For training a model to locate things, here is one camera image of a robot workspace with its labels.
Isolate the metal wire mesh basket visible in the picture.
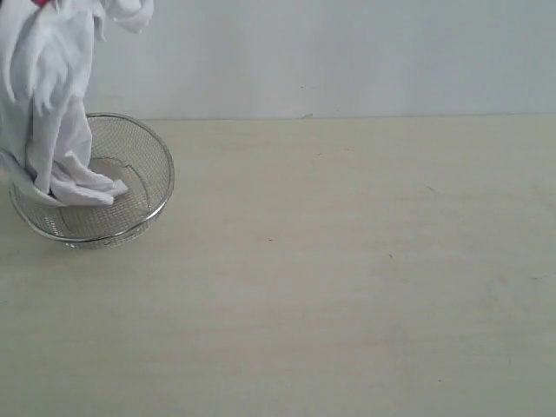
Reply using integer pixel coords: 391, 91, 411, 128
10, 113, 175, 248

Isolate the white t-shirt red print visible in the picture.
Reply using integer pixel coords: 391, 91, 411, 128
1, 1, 155, 207

